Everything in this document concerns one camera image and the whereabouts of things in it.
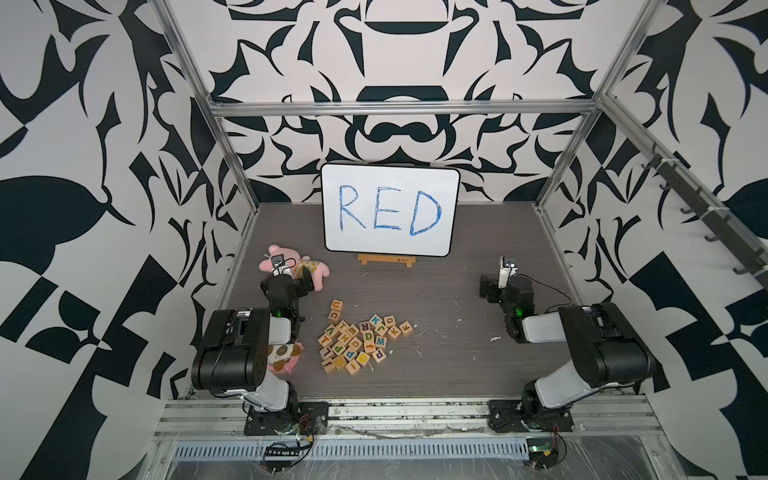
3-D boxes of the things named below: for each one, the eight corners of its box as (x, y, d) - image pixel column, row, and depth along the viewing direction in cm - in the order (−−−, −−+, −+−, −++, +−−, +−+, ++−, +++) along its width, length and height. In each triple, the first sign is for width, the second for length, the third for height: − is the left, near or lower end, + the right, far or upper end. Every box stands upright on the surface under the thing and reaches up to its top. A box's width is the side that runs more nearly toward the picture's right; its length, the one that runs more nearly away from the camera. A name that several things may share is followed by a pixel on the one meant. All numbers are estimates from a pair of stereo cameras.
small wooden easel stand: (359, 266, 104) (358, 257, 100) (359, 262, 106) (358, 253, 101) (415, 269, 104) (416, 259, 99) (415, 265, 105) (416, 255, 101)
